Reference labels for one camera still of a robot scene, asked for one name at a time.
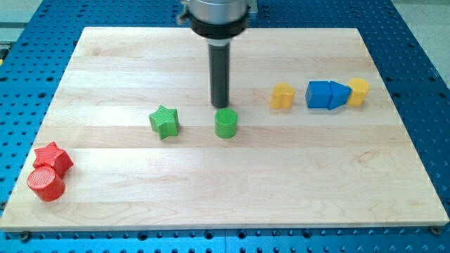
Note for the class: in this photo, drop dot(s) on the light wooden board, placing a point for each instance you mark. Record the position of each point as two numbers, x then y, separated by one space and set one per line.
285 168

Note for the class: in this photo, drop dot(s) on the red star block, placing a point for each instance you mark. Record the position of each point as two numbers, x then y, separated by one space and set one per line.
54 157

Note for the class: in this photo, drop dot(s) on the green cylinder block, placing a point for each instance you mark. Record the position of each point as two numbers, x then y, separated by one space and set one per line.
226 121

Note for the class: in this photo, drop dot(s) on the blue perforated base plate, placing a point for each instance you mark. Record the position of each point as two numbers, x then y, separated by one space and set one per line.
39 57

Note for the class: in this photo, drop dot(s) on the blue cube block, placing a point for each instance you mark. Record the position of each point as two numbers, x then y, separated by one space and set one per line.
318 94

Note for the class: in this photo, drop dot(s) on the yellow hexagon block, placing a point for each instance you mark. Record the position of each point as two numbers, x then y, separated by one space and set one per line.
360 88

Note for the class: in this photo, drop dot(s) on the red cylinder block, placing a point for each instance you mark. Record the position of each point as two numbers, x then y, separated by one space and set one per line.
46 184

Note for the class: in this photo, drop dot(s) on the yellow heart block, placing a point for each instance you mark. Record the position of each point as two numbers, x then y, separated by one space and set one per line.
282 96

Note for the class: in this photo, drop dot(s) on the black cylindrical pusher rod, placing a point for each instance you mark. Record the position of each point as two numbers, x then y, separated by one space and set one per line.
219 59

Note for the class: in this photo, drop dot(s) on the green star block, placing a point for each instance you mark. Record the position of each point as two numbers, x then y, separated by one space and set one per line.
165 122

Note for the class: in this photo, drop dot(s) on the blue triangle block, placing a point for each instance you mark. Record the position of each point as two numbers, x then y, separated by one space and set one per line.
339 95

